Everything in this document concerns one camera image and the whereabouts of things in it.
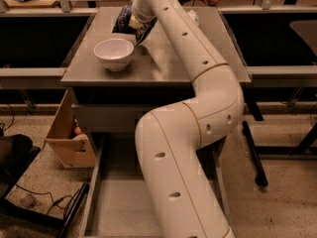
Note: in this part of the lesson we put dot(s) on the cardboard box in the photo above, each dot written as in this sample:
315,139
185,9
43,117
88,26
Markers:
72,151

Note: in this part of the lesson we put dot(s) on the black table leg frame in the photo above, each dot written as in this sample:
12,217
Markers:
303,151

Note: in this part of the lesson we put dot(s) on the grey drawer cabinet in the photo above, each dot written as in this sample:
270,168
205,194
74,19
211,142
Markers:
99,70

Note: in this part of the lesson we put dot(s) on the closed grey top drawer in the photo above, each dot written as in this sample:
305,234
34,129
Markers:
109,118

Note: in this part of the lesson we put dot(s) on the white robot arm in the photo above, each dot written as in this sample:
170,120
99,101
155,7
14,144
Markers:
183,199

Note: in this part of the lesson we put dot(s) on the clear plastic bottle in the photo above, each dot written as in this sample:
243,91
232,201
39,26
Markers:
194,17

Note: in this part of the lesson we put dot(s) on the blue chip bag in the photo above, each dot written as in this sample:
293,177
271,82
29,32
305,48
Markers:
122,25

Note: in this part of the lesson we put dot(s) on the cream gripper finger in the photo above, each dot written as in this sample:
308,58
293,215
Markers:
135,23

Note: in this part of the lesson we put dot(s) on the orange ball in box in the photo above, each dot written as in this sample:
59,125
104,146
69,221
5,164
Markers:
77,131

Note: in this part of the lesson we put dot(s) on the black floor stand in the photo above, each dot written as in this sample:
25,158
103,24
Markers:
17,152

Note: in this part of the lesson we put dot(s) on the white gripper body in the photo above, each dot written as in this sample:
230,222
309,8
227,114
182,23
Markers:
143,16

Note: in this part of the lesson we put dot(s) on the white ceramic bowl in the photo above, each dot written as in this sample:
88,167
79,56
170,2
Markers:
114,54

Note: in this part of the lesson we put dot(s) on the open grey middle drawer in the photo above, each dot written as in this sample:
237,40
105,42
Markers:
118,203

